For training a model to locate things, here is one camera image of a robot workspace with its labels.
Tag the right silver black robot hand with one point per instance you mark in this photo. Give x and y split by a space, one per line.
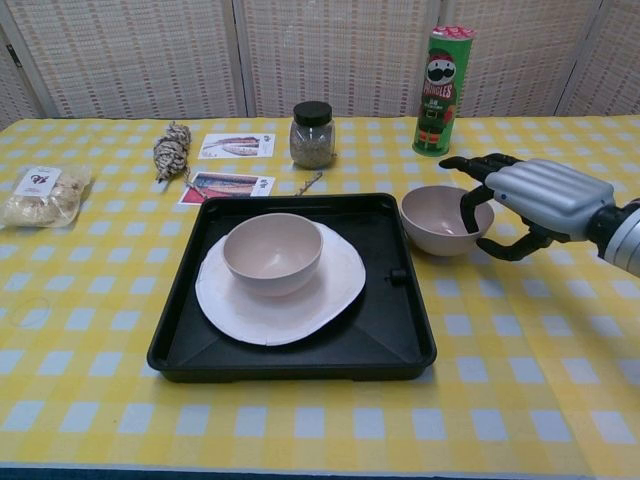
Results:
550 200

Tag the beige plastic bowl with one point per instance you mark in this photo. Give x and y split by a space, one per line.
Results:
272 255
430 220

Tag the white round plate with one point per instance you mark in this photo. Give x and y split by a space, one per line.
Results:
280 320

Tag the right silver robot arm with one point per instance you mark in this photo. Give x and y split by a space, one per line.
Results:
625 240

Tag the black square plastic tray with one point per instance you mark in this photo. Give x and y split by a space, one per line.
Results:
390 340

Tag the woven folding screen panel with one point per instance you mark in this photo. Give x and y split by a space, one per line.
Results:
135 55
610 65
20 85
340 50
520 55

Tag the green Pringles can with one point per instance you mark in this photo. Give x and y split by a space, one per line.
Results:
440 100

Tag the small twig piece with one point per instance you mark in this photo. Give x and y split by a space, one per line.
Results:
309 184

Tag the glass jar with black lid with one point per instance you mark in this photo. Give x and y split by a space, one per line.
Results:
311 142

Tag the white postcard with boat picture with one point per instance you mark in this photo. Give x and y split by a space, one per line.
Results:
237 146

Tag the postcard with red blue picture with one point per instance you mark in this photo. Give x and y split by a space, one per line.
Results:
227 186

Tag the yellow checked tablecloth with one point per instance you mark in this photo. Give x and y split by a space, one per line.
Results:
100 390

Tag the clear bag of snacks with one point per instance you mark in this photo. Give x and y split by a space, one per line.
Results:
45 197

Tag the thin rubber band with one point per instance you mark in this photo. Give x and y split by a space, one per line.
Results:
31 299

